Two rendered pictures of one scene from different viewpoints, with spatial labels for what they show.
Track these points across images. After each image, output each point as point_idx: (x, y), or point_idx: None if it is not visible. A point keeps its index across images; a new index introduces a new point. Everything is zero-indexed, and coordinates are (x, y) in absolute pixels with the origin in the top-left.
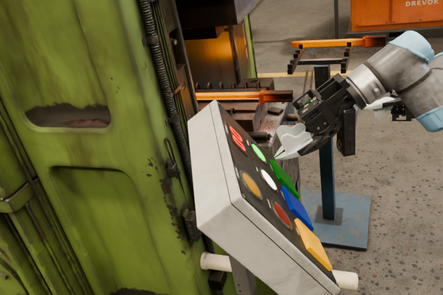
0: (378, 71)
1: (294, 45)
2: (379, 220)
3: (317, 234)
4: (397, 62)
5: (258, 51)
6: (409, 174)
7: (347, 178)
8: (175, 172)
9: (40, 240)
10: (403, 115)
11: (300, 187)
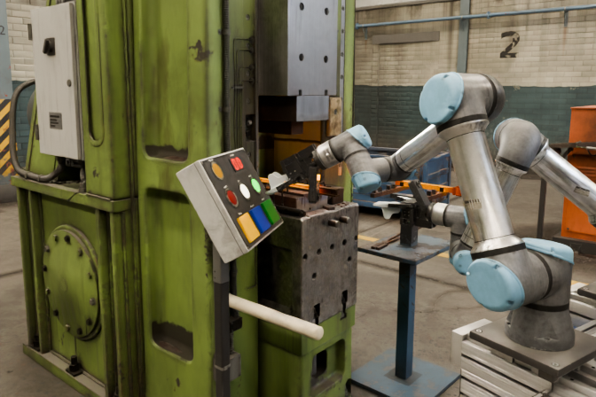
0: (331, 143)
1: (397, 182)
2: (453, 396)
3: (379, 385)
4: (342, 139)
5: (443, 230)
6: None
7: (449, 355)
8: None
9: (121, 245)
10: (409, 221)
11: (393, 347)
